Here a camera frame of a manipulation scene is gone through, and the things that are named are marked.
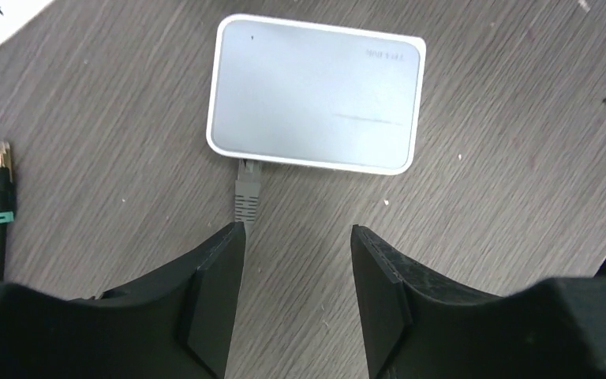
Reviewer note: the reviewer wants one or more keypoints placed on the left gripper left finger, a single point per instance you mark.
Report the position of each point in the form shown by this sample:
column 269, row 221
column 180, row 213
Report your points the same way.
column 173, row 322

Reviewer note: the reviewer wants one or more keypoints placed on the white router box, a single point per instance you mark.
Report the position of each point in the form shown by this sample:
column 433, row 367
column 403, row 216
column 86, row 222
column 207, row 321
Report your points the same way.
column 315, row 95

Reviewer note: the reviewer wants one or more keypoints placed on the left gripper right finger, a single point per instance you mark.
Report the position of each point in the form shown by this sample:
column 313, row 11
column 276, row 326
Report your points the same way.
column 418, row 323

